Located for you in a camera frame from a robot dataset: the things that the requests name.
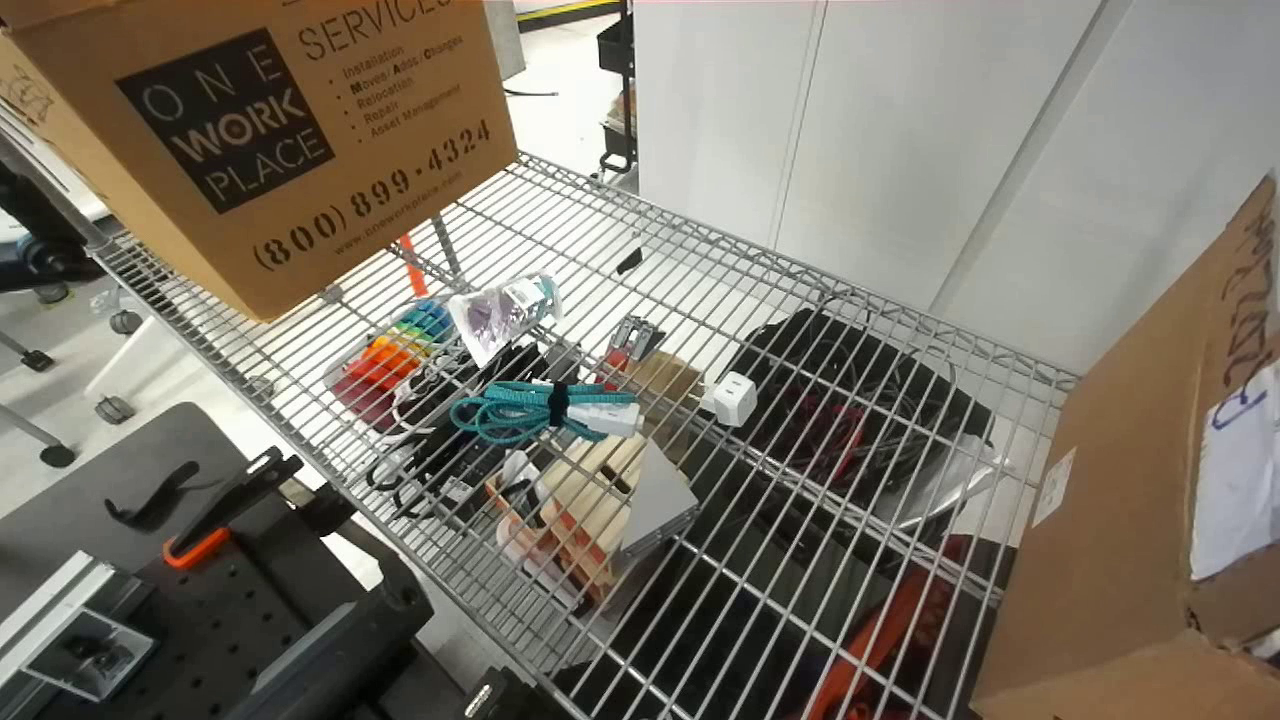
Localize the rainbow coloured block set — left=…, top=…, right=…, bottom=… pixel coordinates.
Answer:
left=329, top=299, right=451, bottom=433

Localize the teal braided charger cable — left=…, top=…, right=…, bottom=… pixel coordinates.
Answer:
left=445, top=375, right=649, bottom=449

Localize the brown cardboard box right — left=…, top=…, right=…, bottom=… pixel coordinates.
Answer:
left=970, top=182, right=1280, bottom=720

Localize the white charger cube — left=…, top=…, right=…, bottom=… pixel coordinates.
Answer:
left=705, top=371, right=759, bottom=426

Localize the cardboard box with black logo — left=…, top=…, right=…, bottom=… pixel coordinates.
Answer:
left=0, top=0, right=514, bottom=318

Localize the plastic bag with purple item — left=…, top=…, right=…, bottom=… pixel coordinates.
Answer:
left=446, top=270, right=559, bottom=369

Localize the light wooden box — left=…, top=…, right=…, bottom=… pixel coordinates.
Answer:
left=537, top=435, right=643, bottom=598

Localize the wire shelf rack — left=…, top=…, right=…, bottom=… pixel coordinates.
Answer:
left=96, top=154, right=1072, bottom=720

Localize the orange tool under shelf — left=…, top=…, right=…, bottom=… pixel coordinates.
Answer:
left=805, top=565, right=955, bottom=720

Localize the grey triangular block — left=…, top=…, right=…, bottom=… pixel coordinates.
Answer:
left=614, top=441, right=694, bottom=565

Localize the black perforated work table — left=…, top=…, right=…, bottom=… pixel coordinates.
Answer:
left=0, top=402, right=458, bottom=720

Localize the orange marker pen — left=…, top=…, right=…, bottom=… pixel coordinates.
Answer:
left=394, top=232, right=426, bottom=294

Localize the orange handled clamp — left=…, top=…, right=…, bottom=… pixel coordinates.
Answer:
left=159, top=453, right=309, bottom=574

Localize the red and black small box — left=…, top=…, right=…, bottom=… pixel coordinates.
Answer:
left=600, top=317, right=664, bottom=388

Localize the white paper label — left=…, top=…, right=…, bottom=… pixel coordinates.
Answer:
left=1186, top=369, right=1280, bottom=580

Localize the black bag under shelf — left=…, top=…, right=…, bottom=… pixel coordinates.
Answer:
left=727, top=308, right=995, bottom=528

